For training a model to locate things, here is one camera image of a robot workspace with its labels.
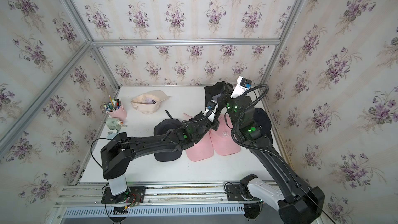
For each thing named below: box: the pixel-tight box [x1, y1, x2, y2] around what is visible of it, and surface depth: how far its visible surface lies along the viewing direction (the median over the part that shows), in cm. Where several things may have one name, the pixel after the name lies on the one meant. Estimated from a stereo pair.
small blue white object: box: [106, 129, 119, 139], surface depth 95 cm
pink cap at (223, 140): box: [209, 113, 241, 156], surface depth 90 cm
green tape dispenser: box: [105, 117, 128, 131], surface depth 92 cm
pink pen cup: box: [106, 104, 128, 121], surface depth 95 cm
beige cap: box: [130, 89, 172, 115], surface depth 111 cm
